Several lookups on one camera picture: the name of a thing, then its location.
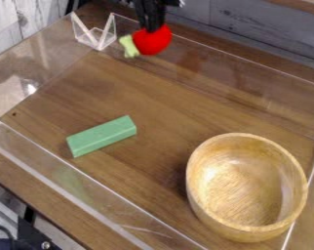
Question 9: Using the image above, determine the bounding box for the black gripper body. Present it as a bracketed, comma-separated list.
[130, 0, 184, 8]

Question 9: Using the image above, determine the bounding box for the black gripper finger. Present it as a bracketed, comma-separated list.
[149, 0, 166, 32]
[133, 0, 149, 29]

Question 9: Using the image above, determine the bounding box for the red plush strawberry toy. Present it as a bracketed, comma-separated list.
[120, 24, 172, 58]

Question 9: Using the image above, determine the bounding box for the green rectangular block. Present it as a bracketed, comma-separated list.
[66, 115, 136, 157]

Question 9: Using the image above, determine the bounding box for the wooden bowl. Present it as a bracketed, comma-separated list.
[185, 133, 308, 242]

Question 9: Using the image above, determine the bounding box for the black clamp under table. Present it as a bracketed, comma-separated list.
[0, 211, 62, 250]

